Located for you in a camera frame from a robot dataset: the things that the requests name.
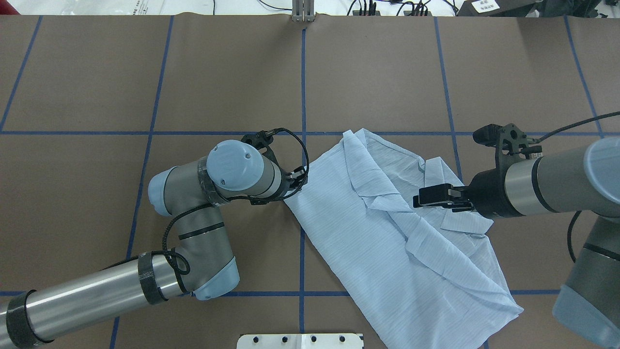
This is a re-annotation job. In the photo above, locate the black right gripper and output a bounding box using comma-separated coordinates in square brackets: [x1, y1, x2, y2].
[413, 123, 541, 220]

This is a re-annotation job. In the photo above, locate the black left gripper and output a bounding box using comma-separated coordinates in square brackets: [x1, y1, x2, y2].
[240, 130, 308, 205]

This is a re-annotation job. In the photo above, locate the light blue button shirt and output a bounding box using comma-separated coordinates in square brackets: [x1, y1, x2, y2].
[286, 129, 523, 349]

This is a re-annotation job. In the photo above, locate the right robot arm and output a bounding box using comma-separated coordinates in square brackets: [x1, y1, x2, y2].
[413, 124, 620, 349]

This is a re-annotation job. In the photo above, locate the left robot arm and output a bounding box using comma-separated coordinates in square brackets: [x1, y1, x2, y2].
[1, 128, 310, 349]

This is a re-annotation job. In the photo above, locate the white camera mast base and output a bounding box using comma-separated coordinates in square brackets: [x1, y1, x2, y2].
[236, 333, 365, 349]

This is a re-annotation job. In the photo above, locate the aluminium frame post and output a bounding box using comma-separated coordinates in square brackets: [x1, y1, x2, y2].
[292, 0, 316, 23]

